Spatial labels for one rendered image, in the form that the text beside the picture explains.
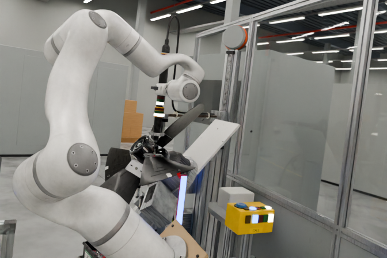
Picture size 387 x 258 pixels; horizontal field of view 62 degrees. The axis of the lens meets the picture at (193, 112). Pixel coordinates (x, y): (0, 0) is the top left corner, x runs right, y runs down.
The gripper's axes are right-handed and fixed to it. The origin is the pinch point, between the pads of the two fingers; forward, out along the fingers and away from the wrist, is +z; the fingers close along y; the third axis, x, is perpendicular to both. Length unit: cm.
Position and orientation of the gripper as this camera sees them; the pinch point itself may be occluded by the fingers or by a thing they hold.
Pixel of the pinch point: (162, 88)
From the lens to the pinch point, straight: 146.2
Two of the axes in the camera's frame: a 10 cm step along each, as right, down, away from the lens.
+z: -4.1, -0.9, 9.1
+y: 9.0, 0.8, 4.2
